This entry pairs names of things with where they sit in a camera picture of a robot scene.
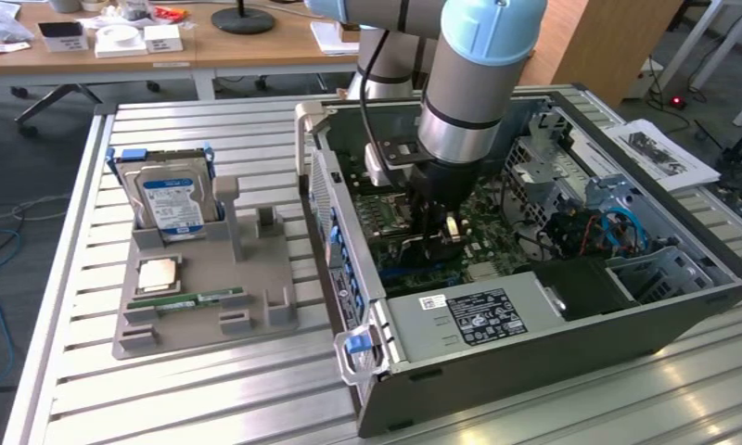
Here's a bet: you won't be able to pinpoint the silver CPU chip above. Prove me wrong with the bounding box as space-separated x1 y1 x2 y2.
133 257 184 296

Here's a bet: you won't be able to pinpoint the black open PC case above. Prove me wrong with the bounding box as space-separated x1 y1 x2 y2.
294 90 742 439

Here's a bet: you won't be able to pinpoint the green RAM stick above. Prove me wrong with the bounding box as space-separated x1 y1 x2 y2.
127 286 247 311

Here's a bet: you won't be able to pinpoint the white booklets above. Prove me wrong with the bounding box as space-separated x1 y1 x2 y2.
311 20 363 57

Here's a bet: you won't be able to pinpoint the white tape roll on box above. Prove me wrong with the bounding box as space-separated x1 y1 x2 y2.
92 25 149 59

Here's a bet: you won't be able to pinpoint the white box with black top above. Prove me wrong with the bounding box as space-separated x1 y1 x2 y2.
36 20 92 54

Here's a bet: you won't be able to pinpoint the blue wire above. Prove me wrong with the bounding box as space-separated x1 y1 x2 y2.
599 206 650 256

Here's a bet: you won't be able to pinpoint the metal disk bay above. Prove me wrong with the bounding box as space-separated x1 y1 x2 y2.
605 245 717 305

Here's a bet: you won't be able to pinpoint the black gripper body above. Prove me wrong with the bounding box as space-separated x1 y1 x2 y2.
407 159 481 205

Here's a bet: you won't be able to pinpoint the metal drive cage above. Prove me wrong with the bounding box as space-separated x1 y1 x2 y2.
499 133 595 223

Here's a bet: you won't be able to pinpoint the green motherboard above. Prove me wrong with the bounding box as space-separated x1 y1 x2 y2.
348 169 531 298

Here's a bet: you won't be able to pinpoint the red wire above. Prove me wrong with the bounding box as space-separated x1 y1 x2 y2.
581 215 619 256

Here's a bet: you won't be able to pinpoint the plain white box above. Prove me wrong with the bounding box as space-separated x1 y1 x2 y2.
143 23 184 55

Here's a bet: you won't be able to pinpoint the wooden cabinet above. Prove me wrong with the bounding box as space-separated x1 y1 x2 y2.
518 0 685 108

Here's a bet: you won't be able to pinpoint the stack of printed papers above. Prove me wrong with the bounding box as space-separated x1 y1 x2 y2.
602 118 722 194

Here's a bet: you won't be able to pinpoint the wooden desk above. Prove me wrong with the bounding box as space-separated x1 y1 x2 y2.
0 0 537 101

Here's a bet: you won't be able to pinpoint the black round lamp base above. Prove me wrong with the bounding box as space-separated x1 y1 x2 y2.
209 0 279 35

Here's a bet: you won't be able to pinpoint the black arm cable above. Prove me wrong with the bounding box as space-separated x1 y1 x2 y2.
356 27 392 157

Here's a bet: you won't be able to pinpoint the hard disk in blue caddy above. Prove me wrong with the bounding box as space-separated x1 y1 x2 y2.
107 143 219 245

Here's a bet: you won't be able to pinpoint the graphics card with black fan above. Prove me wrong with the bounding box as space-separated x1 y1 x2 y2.
374 231 466 277

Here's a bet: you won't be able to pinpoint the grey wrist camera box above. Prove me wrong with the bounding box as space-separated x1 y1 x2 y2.
363 137 435 187

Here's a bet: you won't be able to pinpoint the black tripod stand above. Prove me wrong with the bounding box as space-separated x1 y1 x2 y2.
696 92 742 219

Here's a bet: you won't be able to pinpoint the black chair base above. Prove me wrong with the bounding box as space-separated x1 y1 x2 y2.
14 82 161 138

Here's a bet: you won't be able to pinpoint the clear plastic bag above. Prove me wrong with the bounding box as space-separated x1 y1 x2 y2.
0 0 37 43

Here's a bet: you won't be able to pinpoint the CPU socket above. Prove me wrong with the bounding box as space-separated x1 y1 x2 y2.
386 192 416 228

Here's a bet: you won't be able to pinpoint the grey parts rack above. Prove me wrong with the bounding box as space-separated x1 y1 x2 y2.
109 175 302 362

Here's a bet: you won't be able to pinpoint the red packet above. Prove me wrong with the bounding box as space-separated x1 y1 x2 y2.
151 5 191 24

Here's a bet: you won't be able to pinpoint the grey power supply unit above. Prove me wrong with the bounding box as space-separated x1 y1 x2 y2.
386 271 565 362

